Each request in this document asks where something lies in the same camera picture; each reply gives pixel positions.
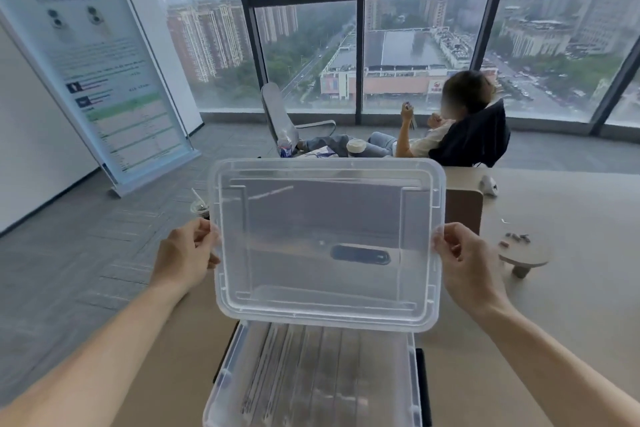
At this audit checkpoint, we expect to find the person's left forearm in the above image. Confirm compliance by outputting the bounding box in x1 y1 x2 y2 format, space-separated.
0 280 191 427

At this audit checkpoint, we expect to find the blue white snack packet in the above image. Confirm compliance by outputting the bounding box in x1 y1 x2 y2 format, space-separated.
302 146 342 160

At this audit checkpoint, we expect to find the round wooden stand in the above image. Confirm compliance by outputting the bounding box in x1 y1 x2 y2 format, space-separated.
497 230 554 279

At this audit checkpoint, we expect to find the person's left hand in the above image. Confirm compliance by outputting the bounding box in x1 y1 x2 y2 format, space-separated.
151 218 222 293

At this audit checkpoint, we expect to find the dark oval device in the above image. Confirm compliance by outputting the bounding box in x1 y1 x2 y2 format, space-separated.
330 244 391 267

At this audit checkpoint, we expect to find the brown wooden panel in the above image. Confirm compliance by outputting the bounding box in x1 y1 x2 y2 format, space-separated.
444 189 484 237

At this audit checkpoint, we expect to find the clear plastic box lid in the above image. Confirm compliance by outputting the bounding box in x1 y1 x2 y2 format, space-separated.
207 157 447 333

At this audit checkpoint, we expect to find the person's right forearm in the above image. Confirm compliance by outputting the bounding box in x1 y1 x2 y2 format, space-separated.
472 292 640 427

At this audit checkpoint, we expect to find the grey reclining chair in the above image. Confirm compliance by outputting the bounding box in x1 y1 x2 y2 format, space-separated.
260 82 337 158

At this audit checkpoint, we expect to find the clear plastic storage box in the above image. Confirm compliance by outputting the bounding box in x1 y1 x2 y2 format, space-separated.
202 320 424 427

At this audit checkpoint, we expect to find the drink cup with straw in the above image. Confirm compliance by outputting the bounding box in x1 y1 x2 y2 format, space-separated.
191 187 211 219

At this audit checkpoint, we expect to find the black office chair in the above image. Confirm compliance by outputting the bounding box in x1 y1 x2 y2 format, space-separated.
429 98 512 168

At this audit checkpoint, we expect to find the black box latch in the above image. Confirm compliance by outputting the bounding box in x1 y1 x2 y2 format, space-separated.
415 348 434 427

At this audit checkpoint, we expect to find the white roll-up banner stand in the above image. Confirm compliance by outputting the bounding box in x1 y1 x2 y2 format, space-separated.
0 0 202 198

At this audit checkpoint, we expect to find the person's right hand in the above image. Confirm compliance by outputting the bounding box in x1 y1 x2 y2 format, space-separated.
431 223 502 318

